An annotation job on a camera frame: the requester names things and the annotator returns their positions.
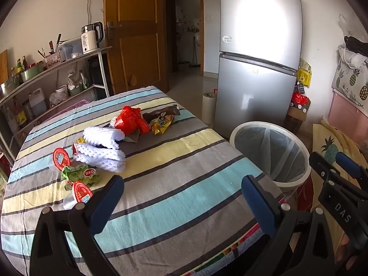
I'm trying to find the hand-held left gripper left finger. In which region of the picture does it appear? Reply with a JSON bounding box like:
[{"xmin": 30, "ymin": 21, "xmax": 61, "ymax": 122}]
[{"xmin": 30, "ymin": 175, "xmax": 125, "ymax": 276}]

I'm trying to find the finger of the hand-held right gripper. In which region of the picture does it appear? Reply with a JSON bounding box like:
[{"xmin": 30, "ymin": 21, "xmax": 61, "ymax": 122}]
[
  {"xmin": 335, "ymin": 152, "xmax": 368, "ymax": 200},
  {"xmin": 308, "ymin": 151, "xmax": 337, "ymax": 180}
]

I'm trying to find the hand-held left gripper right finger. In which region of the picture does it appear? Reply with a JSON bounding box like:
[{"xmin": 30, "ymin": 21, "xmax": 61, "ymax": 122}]
[{"xmin": 241, "ymin": 175, "xmax": 343, "ymax": 276}]

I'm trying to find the red-lidded jelly cup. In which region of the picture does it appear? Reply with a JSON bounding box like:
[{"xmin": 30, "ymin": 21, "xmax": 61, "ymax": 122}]
[
  {"xmin": 64, "ymin": 181, "xmax": 93, "ymax": 211},
  {"xmin": 52, "ymin": 147, "xmax": 71, "ymax": 170}
]

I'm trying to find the green snack wrapper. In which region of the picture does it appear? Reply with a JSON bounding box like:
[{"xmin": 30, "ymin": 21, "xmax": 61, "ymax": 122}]
[{"xmin": 60, "ymin": 164, "xmax": 101, "ymax": 191}]

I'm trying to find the white foam net sleeve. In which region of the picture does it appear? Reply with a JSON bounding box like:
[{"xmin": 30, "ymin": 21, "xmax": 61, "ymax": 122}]
[
  {"xmin": 72, "ymin": 144, "xmax": 127, "ymax": 173},
  {"xmin": 83, "ymin": 126, "xmax": 126, "ymax": 150}
]

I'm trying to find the white round bin with liner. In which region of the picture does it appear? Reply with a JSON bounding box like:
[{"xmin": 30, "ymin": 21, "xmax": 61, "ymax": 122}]
[{"xmin": 229, "ymin": 121, "xmax": 312, "ymax": 194}]

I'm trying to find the person's right hand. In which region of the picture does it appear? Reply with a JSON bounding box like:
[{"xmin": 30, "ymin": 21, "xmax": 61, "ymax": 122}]
[{"xmin": 335, "ymin": 231, "xmax": 358, "ymax": 273}]

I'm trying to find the yellow pineapple blanket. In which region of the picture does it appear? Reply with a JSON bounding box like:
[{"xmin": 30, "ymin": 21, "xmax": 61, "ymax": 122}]
[{"xmin": 311, "ymin": 116, "xmax": 368, "ymax": 238}]

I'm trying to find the pink storage box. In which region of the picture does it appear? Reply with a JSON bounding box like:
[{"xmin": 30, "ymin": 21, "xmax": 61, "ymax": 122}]
[{"xmin": 328, "ymin": 89, "xmax": 368, "ymax": 148}]

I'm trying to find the cardboard box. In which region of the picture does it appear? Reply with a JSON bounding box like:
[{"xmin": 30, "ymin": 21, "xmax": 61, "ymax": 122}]
[{"xmin": 284, "ymin": 106, "xmax": 310, "ymax": 134}]

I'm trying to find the small red yellow wrapper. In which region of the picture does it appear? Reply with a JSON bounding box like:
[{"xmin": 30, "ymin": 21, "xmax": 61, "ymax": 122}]
[{"xmin": 71, "ymin": 137, "xmax": 87, "ymax": 155}]

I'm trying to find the red bag on cardboard box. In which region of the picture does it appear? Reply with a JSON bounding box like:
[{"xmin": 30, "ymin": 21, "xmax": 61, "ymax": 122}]
[{"xmin": 291, "ymin": 92, "xmax": 310, "ymax": 106}]

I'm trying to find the red plastic bag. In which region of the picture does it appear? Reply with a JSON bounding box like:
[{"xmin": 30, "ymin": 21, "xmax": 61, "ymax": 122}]
[{"xmin": 114, "ymin": 106, "xmax": 151, "ymax": 135}]

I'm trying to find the pineapple print white bedding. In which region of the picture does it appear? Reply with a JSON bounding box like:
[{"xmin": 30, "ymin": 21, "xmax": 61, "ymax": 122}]
[{"xmin": 331, "ymin": 44, "xmax": 368, "ymax": 110}]

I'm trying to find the yellow snack packet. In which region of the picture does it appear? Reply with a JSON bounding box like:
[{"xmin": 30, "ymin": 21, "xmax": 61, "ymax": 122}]
[{"xmin": 151, "ymin": 114, "xmax": 175, "ymax": 136}]

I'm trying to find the yellow hanging packet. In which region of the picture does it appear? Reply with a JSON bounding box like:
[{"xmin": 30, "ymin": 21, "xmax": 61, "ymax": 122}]
[{"xmin": 297, "ymin": 58, "xmax": 313, "ymax": 86}]

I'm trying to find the pink plastic lid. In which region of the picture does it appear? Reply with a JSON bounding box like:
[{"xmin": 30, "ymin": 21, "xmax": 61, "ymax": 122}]
[{"xmin": 43, "ymin": 99, "xmax": 91, "ymax": 122}]

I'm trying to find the brown foil wrapper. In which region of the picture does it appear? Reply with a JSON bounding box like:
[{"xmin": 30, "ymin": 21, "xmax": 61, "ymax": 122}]
[{"xmin": 142, "ymin": 105, "xmax": 180, "ymax": 123}]

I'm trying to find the white paper roll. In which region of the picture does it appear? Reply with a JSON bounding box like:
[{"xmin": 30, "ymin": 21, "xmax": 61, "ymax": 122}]
[{"xmin": 202, "ymin": 92, "xmax": 217, "ymax": 125}]

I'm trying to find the white plastic jug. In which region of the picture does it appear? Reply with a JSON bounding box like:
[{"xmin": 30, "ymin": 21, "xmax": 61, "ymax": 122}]
[{"xmin": 29, "ymin": 89, "xmax": 48, "ymax": 116}]

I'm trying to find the silver refrigerator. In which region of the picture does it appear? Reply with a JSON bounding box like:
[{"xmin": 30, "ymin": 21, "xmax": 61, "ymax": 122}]
[{"xmin": 214, "ymin": 0, "xmax": 304, "ymax": 134}]

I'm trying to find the black bag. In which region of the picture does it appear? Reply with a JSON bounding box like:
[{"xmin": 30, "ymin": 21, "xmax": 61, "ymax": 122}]
[{"xmin": 343, "ymin": 35, "xmax": 368, "ymax": 58}]

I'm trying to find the metal shelf rack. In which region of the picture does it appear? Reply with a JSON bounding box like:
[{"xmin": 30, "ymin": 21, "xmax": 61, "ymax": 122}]
[{"xmin": 0, "ymin": 45, "xmax": 113, "ymax": 164}]

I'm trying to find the clear plastic bag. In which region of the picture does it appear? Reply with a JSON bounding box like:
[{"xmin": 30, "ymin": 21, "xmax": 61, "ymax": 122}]
[{"xmin": 337, "ymin": 13, "xmax": 360, "ymax": 36}]

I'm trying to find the green basin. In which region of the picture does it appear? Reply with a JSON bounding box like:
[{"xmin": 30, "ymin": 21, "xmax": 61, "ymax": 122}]
[{"xmin": 20, "ymin": 63, "xmax": 44, "ymax": 83}]

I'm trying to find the steel basin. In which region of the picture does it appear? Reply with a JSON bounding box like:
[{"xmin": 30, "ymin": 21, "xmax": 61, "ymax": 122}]
[{"xmin": 0, "ymin": 76, "xmax": 22, "ymax": 99}]

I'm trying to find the pink utensil basket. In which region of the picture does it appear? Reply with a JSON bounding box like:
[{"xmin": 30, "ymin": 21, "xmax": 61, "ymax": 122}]
[{"xmin": 43, "ymin": 52, "xmax": 64, "ymax": 70}]

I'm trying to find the clear plastic container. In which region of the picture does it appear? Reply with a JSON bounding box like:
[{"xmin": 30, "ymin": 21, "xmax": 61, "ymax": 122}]
[{"xmin": 59, "ymin": 36, "xmax": 84, "ymax": 61}]

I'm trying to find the white electric kettle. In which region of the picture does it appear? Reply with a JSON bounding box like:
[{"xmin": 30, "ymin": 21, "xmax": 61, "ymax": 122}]
[{"xmin": 81, "ymin": 21, "xmax": 104, "ymax": 55}]

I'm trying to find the wooden door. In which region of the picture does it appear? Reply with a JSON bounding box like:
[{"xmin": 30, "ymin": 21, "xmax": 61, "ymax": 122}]
[{"xmin": 103, "ymin": 0, "xmax": 170, "ymax": 96}]

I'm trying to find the wooden cutting board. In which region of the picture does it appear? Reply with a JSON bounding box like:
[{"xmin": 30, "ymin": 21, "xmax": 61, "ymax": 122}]
[{"xmin": 0, "ymin": 49, "xmax": 9, "ymax": 84}]

